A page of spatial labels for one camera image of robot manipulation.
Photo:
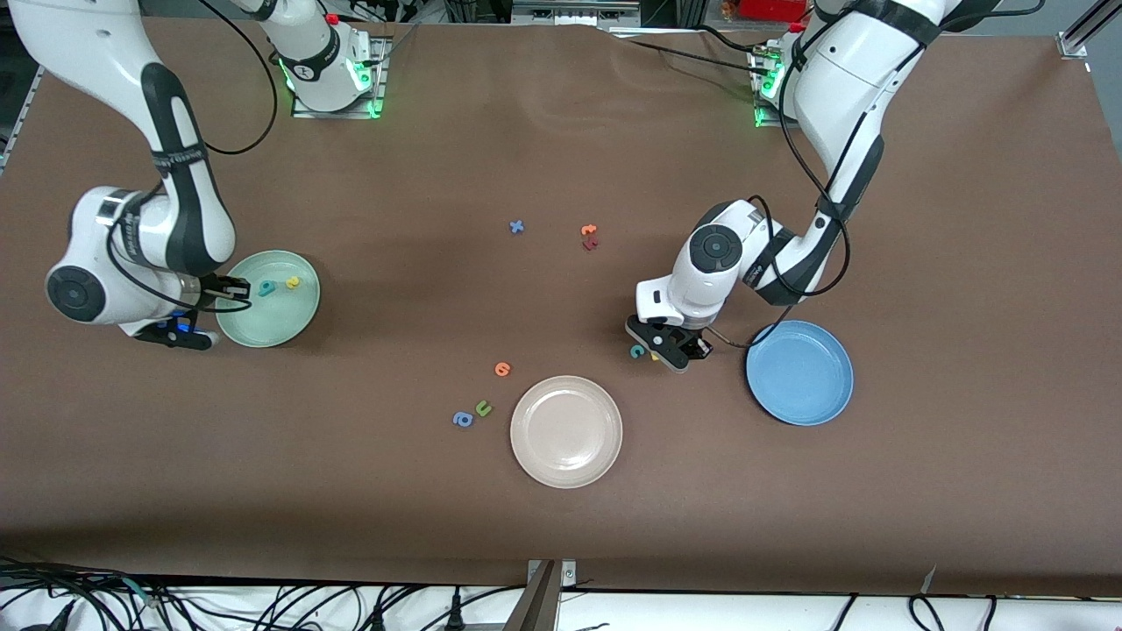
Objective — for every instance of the white tape scrap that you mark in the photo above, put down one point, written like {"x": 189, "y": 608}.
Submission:
{"x": 929, "y": 580}

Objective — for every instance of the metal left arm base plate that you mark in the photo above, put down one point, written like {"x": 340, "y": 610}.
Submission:
{"x": 764, "y": 121}

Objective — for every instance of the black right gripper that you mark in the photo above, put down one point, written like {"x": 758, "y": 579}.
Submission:
{"x": 213, "y": 287}

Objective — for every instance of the metal table edge bracket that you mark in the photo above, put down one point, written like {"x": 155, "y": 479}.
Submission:
{"x": 568, "y": 574}

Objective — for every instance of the beige plate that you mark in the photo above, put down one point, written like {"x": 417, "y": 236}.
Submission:
{"x": 566, "y": 431}

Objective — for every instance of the red box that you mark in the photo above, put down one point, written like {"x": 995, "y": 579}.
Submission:
{"x": 771, "y": 9}

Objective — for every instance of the black power plug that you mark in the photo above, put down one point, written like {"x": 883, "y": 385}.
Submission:
{"x": 378, "y": 618}
{"x": 455, "y": 609}

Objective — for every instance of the blue foam letter a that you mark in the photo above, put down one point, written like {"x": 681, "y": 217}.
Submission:
{"x": 463, "y": 420}

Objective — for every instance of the blue plate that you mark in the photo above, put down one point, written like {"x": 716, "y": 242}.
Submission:
{"x": 799, "y": 372}

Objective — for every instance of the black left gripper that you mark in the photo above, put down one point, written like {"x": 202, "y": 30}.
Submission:
{"x": 697, "y": 345}

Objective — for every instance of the black diagonal bar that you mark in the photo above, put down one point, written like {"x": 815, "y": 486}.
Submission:
{"x": 536, "y": 605}

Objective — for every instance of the aluminium frame profile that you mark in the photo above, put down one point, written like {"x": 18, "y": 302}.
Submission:
{"x": 574, "y": 13}

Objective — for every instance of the green plate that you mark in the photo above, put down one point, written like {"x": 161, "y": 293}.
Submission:
{"x": 280, "y": 320}

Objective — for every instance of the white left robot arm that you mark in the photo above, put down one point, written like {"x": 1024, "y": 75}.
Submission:
{"x": 841, "y": 70}

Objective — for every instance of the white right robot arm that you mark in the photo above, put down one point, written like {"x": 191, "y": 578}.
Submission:
{"x": 88, "y": 44}

